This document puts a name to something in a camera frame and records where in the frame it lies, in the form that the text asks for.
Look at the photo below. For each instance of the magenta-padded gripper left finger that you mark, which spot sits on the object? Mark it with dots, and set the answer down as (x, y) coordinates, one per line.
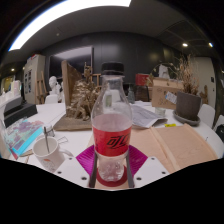
(76, 168)

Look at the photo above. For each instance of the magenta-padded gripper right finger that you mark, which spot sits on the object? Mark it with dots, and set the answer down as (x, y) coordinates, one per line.
(146, 168)

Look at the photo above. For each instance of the clear red-labelled drink bottle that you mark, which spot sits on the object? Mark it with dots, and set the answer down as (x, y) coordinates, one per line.
(111, 140)

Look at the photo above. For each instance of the white ceramic mug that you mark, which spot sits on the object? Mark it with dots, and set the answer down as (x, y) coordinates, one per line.
(50, 160)

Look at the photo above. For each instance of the dark stirring stick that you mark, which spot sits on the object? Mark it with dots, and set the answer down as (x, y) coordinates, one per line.
(46, 138)

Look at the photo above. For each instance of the small white paint jar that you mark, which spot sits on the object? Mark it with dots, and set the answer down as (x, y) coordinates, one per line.
(49, 131)

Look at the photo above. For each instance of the small yellow marker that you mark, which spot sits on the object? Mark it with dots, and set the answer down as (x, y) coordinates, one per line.
(170, 125)

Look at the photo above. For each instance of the grey printed newspaper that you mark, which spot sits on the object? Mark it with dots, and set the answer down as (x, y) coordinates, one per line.
(145, 116)

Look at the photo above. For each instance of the small glass jar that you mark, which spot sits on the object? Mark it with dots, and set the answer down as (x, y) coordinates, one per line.
(160, 112)

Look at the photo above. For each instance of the grey plant saucer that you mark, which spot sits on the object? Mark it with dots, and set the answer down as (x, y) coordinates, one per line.
(183, 120)

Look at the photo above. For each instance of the brown wooden sculpture model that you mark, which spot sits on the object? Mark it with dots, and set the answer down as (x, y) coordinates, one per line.
(80, 103)

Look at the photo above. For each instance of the white plastic chair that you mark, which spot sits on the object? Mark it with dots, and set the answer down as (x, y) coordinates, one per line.
(207, 115)
(219, 121)
(52, 99)

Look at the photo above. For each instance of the small grey bottle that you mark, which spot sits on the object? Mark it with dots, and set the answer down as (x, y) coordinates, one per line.
(131, 96)

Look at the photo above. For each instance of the small green-labelled bottle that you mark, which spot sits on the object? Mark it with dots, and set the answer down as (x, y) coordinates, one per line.
(108, 100)

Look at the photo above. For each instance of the dry plant in grey pot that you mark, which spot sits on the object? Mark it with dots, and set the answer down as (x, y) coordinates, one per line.
(188, 105)

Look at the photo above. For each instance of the black flat box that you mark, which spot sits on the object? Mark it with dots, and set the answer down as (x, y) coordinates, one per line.
(21, 115)

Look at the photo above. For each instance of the brown cardboard box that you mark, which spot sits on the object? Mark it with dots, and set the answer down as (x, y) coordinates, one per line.
(163, 93)

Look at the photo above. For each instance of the black backpack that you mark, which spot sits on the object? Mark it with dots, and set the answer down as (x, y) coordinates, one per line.
(220, 133)

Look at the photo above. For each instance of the wooden easel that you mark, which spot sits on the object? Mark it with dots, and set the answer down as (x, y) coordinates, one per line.
(96, 78)
(41, 88)

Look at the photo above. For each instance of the red box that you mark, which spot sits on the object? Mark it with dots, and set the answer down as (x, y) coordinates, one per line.
(142, 80)

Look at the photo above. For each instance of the wooden mannequin figure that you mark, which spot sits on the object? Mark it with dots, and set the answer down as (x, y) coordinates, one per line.
(203, 95)

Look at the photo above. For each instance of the tall white plaster bust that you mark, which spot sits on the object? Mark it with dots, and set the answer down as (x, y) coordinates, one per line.
(164, 71)

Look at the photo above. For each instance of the white display board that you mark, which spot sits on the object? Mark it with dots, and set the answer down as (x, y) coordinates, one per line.
(31, 80)

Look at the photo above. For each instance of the recessed ceiling spotlights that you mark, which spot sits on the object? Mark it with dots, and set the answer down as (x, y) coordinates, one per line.
(185, 44)

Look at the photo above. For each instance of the long ceiling light panel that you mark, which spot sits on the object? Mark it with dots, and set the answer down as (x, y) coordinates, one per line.
(66, 8)

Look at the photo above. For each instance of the dark wall screen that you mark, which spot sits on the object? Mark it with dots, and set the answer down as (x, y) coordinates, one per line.
(71, 61)

